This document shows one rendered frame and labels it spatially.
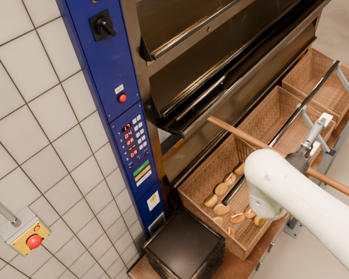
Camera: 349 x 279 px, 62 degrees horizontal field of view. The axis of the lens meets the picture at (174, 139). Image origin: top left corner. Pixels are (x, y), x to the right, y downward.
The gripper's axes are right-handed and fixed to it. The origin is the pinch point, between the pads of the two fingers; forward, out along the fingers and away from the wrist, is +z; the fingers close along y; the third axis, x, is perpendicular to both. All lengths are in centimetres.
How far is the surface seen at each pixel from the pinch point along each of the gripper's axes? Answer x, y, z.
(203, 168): -51, 66, 0
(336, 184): 12.6, 28.3, 5.6
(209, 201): -40, 83, -8
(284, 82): -51, 64, 98
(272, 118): -47, 86, 82
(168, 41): -52, -25, -17
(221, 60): -53, 1, 17
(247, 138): -28.5, 28.0, 5.3
